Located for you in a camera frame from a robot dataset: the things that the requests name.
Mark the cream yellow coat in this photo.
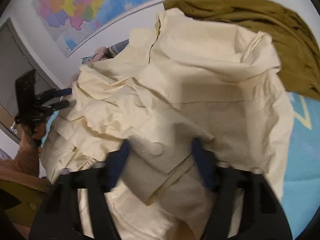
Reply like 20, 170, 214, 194
40, 8, 293, 239

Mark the olive brown jacket sleeve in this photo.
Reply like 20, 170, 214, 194
1, 153, 51, 239

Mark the olive green garment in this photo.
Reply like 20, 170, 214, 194
163, 0, 319, 100

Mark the person's left hand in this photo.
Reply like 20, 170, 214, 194
18, 123, 46, 154

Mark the grey wooden door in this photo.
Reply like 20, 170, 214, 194
0, 19, 58, 143

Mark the light blue bed sheet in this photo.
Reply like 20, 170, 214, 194
40, 87, 319, 239

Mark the colourful wall map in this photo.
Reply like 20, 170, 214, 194
33, 0, 165, 57

